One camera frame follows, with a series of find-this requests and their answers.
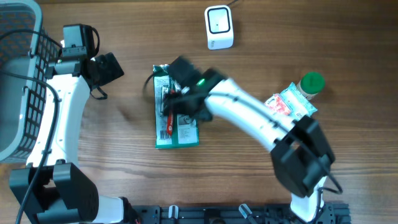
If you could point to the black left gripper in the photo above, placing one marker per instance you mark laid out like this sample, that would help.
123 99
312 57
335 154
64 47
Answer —
114 68

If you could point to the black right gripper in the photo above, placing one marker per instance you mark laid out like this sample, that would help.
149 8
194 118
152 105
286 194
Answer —
179 101

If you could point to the red Nescafe coffee stick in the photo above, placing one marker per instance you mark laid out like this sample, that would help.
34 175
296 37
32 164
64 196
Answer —
170 123

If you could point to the green glove package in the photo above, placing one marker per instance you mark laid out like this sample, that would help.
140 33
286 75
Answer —
185 130

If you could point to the green white candy bar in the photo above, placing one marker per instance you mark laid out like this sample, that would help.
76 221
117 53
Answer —
162 99

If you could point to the orange tissue pack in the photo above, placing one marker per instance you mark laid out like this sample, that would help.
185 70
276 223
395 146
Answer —
276 103

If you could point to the teal wet wipes pack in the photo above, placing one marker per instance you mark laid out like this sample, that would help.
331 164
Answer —
297 103

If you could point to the green lidded small jar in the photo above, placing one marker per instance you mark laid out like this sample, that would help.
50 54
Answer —
311 84

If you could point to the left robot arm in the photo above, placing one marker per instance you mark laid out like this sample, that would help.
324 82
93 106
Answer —
52 188

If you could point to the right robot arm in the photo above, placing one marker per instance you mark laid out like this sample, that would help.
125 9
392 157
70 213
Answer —
300 153

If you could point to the white barcode scanner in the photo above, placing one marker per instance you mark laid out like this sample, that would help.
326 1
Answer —
219 27

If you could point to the grey plastic mesh basket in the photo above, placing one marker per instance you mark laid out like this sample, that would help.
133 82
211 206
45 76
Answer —
26 50

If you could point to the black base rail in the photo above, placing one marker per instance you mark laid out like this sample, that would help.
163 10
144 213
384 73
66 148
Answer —
331 213

